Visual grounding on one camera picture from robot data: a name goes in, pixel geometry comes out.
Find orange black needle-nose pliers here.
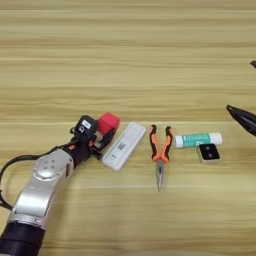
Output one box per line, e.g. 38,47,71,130
148,124,175,193

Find white rectangular device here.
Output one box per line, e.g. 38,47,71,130
101,121,148,172

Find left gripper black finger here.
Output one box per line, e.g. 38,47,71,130
94,128,118,153

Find left gripper small black box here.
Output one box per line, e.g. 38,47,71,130
73,114,100,137

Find green white glue stick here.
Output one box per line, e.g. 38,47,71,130
174,131,224,149

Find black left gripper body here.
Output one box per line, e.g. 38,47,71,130
63,131,103,168

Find red cube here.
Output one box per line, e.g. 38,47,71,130
97,112,121,136

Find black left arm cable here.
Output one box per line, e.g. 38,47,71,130
0,144,73,211

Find black square box two dots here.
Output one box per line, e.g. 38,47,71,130
196,143,222,165

